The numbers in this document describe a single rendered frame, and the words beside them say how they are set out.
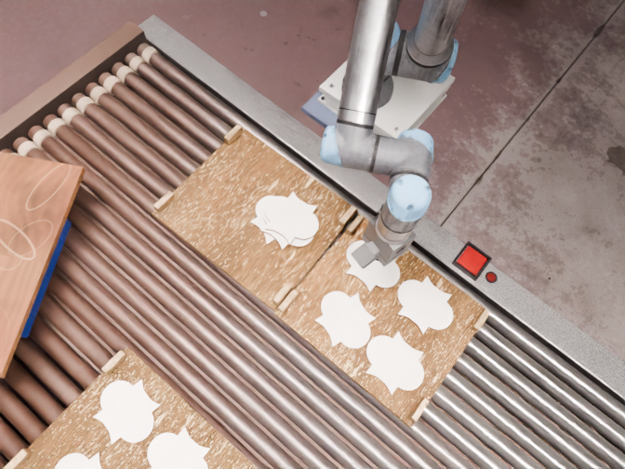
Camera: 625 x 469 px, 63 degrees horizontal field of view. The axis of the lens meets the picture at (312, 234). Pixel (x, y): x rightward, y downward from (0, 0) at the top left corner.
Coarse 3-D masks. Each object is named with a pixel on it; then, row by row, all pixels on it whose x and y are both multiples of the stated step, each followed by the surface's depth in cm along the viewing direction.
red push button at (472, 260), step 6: (468, 246) 133; (468, 252) 133; (474, 252) 133; (462, 258) 132; (468, 258) 132; (474, 258) 132; (480, 258) 132; (462, 264) 131; (468, 264) 131; (474, 264) 131; (480, 264) 132; (474, 270) 131
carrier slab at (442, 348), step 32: (416, 256) 130; (320, 288) 125; (352, 288) 126; (384, 288) 127; (448, 288) 128; (288, 320) 122; (384, 320) 123; (320, 352) 120; (352, 352) 120; (448, 352) 122; (384, 384) 118
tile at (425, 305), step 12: (408, 288) 126; (420, 288) 126; (432, 288) 126; (408, 300) 125; (420, 300) 125; (432, 300) 125; (444, 300) 126; (408, 312) 124; (420, 312) 124; (432, 312) 124; (444, 312) 124; (420, 324) 123; (432, 324) 123; (444, 324) 123
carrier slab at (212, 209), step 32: (224, 160) 137; (256, 160) 138; (288, 160) 139; (192, 192) 133; (224, 192) 134; (256, 192) 134; (288, 192) 135; (320, 192) 136; (192, 224) 130; (224, 224) 130; (320, 224) 132; (224, 256) 127; (256, 256) 127; (288, 256) 128; (320, 256) 129; (256, 288) 124
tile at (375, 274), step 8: (352, 248) 129; (352, 264) 127; (376, 264) 128; (392, 264) 128; (352, 272) 127; (360, 272) 127; (368, 272) 127; (376, 272) 127; (384, 272) 127; (392, 272) 127; (360, 280) 127; (368, 280) 126; (376, 280) 126; (384, 280) 126; (392, 280) 127; (368, 288) 125
